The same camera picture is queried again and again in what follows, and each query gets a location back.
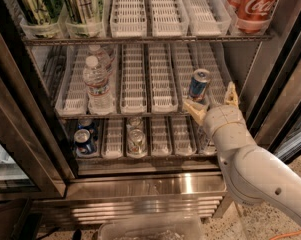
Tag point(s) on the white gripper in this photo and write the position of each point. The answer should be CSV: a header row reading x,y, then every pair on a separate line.
x,y
222,116

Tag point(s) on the blue silver energy drink can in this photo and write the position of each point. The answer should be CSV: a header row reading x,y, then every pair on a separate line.
x,y
199,84

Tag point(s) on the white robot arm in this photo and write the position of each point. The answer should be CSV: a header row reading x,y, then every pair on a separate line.
x,y
252,174

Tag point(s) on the brown tea bottle white cap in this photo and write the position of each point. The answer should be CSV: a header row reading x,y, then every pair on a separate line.
x,y
206,145

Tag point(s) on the middle shelf white tray rightmost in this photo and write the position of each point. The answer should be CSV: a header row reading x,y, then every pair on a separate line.
x,y
212,58

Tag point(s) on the shelf white tray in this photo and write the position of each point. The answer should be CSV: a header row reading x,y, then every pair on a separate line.
x,y
72,97
133,98
168,18
163,91
212,58
207,17
128,18

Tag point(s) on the fridge glass door right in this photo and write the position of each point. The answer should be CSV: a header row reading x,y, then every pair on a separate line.
x,y
276,121

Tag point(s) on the front clear water bottle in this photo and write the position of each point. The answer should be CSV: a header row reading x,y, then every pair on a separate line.
x,y
96,80

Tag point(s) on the clear water bottle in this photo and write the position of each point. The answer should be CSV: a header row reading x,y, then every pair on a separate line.
x,y
102,56
96,80

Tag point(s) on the rear clear water bottle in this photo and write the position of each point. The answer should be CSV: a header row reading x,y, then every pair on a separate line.
x,y
102,56

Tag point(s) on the stainless steel display fridge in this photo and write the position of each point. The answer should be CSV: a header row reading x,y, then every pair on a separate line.
x,y
172,176

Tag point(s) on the middle shelf white tray leftmost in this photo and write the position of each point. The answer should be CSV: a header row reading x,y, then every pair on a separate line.
x,y
72,97

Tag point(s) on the silver soda can rear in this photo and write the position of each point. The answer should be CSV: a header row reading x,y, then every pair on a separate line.
x,y
135,123

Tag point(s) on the silver soda can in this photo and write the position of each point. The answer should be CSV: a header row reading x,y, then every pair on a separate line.
x,y
136,142
135,123

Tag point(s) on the silver soda can front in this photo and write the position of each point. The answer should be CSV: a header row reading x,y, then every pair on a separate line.
x,y
136,142

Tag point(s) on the red cola can front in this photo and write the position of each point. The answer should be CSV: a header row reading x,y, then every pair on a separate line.
x,y
253,14

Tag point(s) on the clear plastic bin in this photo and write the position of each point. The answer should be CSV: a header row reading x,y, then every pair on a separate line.
x,y
169,226

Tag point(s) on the blue soda can rear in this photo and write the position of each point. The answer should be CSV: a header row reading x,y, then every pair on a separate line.
x,y
89,125

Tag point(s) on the blue soda can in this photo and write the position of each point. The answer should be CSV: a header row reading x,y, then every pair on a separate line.
x,y
89,125
84,142

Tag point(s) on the blue soda can front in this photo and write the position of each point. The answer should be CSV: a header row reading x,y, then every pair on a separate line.
x,y
84,142

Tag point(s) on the green tall can right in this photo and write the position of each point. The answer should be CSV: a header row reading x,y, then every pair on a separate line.
x,y
86,16

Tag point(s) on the green tall can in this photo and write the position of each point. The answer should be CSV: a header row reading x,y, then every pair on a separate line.
x,y
42,14
86,16

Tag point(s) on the green tall can left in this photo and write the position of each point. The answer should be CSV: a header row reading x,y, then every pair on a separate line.
x,y
42,14

